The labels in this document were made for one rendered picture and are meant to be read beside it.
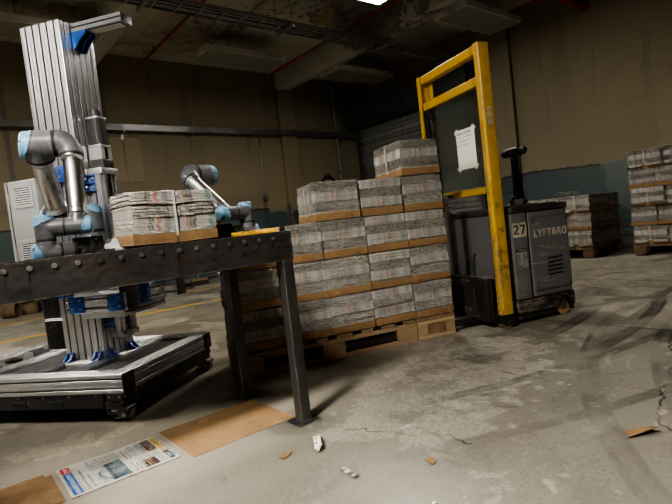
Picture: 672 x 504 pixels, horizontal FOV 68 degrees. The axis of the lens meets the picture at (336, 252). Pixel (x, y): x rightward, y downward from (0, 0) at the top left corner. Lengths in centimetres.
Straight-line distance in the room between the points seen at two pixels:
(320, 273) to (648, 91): 680
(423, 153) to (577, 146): 605
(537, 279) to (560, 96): 606
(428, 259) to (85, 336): 207
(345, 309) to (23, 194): 188
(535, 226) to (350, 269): 134
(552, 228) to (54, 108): 314
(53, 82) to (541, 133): 787
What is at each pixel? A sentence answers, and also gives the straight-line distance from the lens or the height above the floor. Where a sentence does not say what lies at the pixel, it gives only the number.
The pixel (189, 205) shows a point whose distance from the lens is 230.
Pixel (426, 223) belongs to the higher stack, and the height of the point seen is 75.
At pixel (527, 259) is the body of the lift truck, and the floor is 43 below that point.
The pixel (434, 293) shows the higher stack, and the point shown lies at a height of 28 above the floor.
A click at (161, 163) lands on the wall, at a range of 981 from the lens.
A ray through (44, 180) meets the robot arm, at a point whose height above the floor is 115.
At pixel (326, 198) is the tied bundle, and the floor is 97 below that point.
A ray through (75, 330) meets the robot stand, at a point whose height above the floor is 39.
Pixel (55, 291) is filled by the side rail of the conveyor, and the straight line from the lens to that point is 173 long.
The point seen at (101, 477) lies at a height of 1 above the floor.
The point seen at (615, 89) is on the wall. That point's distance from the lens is 904.
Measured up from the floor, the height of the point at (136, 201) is 99.
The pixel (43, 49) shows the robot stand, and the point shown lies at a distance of 321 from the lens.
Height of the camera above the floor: 80
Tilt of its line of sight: 3 degrees down
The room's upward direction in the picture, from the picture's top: 7 degrees counter-clockwise
